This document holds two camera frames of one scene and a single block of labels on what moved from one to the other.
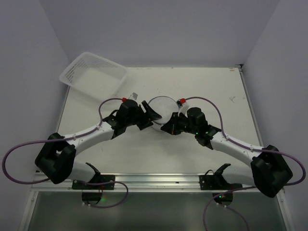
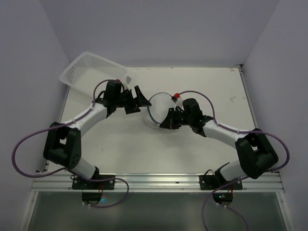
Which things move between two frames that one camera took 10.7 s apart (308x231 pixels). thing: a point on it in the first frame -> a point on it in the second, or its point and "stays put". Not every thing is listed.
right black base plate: x=216 y=181 stays put
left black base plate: x=96 y=179 stays put
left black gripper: x=143 y=117 -> x=132 y=101
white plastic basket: x=99 y=77 stays put
